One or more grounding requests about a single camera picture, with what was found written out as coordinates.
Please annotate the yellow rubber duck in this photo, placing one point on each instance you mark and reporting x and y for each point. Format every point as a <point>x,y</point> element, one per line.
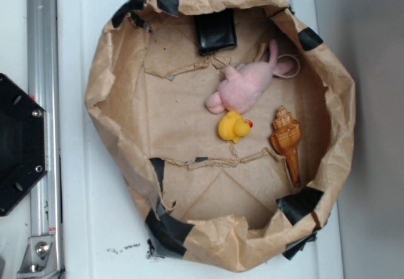
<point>232,127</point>

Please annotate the pink plush bunny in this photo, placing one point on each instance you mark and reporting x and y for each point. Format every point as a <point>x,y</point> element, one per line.
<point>242,86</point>

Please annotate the brown plastic conch shell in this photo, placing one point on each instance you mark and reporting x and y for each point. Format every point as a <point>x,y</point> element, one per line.
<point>285,140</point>

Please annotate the black tape patch inside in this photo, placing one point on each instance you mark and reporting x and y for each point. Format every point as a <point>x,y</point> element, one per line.
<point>215,31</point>

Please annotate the brown paper bag bin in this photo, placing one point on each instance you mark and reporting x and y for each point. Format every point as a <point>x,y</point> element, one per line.
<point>204,199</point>

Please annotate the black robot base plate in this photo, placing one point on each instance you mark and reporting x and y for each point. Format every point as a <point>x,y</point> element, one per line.
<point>23,160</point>

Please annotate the aluminium extrusion rail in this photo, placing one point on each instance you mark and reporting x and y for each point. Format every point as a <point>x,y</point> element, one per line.
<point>45,197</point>

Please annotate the metal corner bracket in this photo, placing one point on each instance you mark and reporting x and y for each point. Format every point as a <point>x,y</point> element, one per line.
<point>40,259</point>

